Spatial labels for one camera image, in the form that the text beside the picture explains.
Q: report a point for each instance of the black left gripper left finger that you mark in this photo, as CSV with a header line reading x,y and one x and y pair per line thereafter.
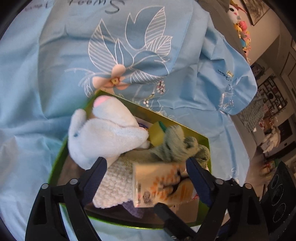
x,y
45,221

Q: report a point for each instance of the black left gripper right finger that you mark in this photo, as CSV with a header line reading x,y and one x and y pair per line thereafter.
x,y
234,211

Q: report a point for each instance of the cream fuzzy towel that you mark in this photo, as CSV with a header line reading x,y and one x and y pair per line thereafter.
x,y
115,187

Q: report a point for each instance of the cream tree tissue pack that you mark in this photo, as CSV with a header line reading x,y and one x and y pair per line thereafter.
x,y
167,183

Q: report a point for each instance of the purple knitted cloth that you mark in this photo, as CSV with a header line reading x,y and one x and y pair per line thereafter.
x,y
134,211

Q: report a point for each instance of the grey green fuzzy cloth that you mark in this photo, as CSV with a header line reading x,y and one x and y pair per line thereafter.
x,y
176,148

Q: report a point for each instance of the light blue plush toy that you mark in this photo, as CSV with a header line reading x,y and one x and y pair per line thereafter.
x,y
111,131

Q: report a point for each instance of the green yellow sponge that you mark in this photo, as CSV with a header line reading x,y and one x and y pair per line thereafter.
x,y
157,133

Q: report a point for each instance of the white stuffed animal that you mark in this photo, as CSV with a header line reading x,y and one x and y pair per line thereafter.
x,y
271,140

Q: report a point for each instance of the dark display shelf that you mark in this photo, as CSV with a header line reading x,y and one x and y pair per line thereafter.
x,y
271,94

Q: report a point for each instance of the light blue floral bedsheet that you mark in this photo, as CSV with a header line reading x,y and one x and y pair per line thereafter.
x,y
166,56

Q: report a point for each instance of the colourful plush toy pile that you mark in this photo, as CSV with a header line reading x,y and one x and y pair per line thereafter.
x,y
244,36

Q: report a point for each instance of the white plush doll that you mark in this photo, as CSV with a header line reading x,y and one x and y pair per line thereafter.
x,y
233,12

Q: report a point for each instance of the grey sofa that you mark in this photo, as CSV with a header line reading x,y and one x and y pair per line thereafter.
x,y
218,13

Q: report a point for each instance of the framed wall picture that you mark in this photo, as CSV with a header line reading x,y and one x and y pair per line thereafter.
x,y
256,9

